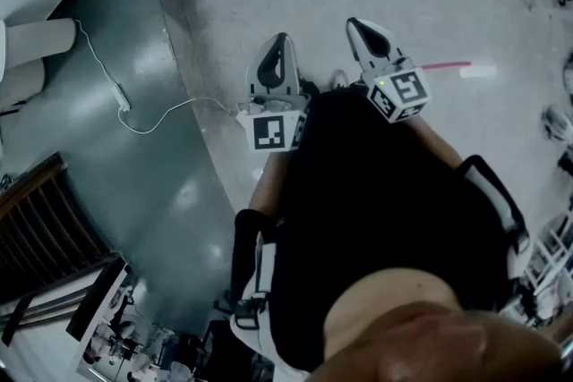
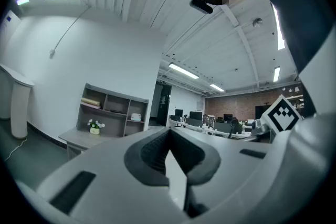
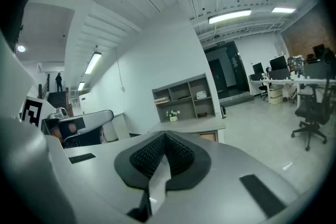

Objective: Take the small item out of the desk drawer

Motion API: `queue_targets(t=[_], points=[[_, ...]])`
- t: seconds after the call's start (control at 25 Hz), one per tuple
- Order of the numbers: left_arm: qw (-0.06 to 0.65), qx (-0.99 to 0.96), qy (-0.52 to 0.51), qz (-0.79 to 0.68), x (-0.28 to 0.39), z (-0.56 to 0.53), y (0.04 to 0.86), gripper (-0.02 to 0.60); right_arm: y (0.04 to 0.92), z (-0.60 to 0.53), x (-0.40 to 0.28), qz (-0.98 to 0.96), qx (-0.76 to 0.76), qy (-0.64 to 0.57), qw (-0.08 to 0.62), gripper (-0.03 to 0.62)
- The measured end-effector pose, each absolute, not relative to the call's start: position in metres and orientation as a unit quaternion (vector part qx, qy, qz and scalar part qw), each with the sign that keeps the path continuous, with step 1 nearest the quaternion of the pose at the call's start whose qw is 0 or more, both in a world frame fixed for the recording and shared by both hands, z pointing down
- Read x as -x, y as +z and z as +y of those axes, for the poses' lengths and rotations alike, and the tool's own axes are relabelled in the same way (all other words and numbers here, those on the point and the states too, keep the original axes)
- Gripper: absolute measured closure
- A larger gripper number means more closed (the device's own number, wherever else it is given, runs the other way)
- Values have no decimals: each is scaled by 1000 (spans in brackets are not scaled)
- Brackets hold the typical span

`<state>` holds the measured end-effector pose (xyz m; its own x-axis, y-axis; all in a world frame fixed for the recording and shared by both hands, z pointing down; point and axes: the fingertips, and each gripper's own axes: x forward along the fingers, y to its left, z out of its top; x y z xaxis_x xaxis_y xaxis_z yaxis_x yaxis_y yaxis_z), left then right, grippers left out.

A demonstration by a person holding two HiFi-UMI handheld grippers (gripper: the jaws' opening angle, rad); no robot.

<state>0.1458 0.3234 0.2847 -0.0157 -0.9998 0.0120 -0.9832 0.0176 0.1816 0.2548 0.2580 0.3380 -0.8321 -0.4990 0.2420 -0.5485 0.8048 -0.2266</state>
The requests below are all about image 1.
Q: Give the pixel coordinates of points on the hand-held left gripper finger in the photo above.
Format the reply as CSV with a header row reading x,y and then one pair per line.
x,y
292,76
268,62

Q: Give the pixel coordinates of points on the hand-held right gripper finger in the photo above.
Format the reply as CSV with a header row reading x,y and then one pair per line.
x,y
360,51
387,44

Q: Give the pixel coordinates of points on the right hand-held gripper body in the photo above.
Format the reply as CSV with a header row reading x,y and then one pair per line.
x,y
403,91

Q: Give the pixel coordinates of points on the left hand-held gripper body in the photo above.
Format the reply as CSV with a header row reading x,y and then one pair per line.
x,y
268,132

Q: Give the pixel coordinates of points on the person's right forearm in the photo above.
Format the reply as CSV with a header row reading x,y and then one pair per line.
x,y
438,145

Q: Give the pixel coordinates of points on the person's left forearm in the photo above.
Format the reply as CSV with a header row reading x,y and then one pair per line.
x,y
268,188

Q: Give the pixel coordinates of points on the person's right white shoe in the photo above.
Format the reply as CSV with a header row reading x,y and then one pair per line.
x,y
339,79

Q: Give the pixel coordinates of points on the red floor tape strip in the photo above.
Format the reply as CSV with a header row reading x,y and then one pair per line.
x,y
447,65

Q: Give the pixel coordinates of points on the person's black shirt torso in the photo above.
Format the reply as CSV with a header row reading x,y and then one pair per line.
x,y
380,192

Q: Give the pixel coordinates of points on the wooden staircase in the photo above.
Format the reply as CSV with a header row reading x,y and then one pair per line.
x,y
40,228

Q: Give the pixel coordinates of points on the person's head and neck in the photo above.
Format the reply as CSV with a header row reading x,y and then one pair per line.
x,y
425,340

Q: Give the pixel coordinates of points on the beige cylindrical post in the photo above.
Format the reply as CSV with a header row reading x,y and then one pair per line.
x,y
40,42
22,85

